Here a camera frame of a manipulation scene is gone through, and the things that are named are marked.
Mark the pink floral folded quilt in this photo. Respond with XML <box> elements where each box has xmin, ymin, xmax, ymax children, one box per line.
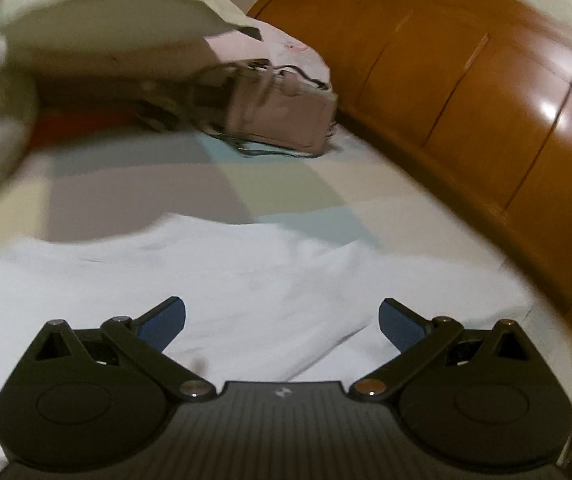
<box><xmin>8</xmin><ymin>21</ymin><xmax>330</xmax><ymax>82</ymax></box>

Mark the pink leather handbag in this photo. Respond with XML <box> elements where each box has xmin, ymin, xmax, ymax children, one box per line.
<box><xmin>190</xmin><ymin>58</ymin><xmax>340</xmax><ymax>158</ymax></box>

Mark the wooden headboard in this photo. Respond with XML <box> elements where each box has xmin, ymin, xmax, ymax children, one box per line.
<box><xmin>250</xmin><ymin>0</ymin><xmax>572</xmax><ymax>324</ymax></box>

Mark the white printed sweatshirt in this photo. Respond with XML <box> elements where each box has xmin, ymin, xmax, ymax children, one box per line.
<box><xmin>0</xmin><ymin>214</ymin><xmax>572</xmax><ymax>469</ymax></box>

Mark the red folded cloth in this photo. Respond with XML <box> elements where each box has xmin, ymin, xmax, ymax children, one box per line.
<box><xmin>28</xmin><ymin>110</ymin><xmax>137</xmax><ymax>151</ymax></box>

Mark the striped green white pillow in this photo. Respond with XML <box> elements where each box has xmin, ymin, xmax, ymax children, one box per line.
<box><xmin>0</xmin><ymin>0</ymin><xmax>261</xmax><ymax>53</ymax></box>

